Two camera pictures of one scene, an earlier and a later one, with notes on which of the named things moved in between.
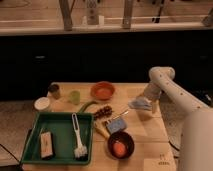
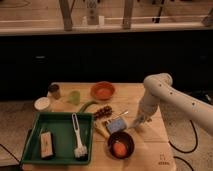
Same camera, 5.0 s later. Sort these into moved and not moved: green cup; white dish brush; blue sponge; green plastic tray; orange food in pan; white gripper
Moved: white gripper; blue sponge
Not moved: green cup; white dish brush; green plastic tray; orange food in pan
